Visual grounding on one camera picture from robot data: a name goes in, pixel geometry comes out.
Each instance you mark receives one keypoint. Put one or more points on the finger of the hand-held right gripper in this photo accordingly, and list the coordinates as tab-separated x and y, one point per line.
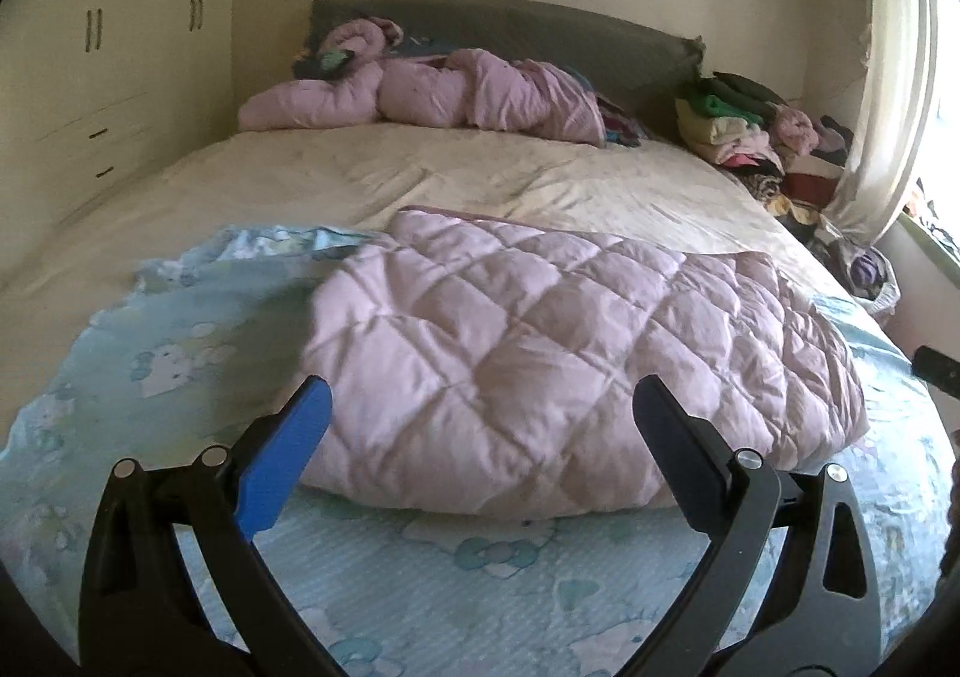
937	368

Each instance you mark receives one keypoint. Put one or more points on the pile of folded clothes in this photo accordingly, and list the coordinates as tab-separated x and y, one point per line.
727	122

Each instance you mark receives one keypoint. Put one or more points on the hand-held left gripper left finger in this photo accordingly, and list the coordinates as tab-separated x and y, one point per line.
289	452

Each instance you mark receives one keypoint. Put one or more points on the dark teal soft item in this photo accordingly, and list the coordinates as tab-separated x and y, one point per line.
335	60

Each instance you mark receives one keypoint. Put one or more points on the multicoloured patterned cloth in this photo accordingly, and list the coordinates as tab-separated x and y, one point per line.
619	125

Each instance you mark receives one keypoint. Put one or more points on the grey headboard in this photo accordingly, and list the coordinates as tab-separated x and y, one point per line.
525	20

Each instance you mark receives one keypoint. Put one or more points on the bed with beige sheet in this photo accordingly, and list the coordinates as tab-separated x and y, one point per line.
450	174

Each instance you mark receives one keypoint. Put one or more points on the bag of clothes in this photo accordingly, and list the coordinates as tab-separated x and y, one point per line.
870	272

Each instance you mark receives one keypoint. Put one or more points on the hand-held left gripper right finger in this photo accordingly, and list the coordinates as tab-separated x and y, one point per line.
675	452

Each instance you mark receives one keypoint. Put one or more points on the light blue printed blanket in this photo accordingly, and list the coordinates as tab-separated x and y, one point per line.
487	572

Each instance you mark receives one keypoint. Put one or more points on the cream wardrobe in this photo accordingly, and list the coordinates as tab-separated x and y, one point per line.
112	69

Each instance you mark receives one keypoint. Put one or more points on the pink comforter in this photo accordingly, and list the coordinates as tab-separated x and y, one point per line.
450	92

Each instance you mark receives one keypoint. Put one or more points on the window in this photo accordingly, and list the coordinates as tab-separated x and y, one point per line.
946	84

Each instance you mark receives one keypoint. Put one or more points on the cream curtain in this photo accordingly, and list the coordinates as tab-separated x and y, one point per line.
892	84

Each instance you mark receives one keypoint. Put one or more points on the pink quilted blanket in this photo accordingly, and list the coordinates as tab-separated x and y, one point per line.
525	347

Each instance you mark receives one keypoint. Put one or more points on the dark floral cloth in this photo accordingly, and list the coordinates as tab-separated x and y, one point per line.
930	216

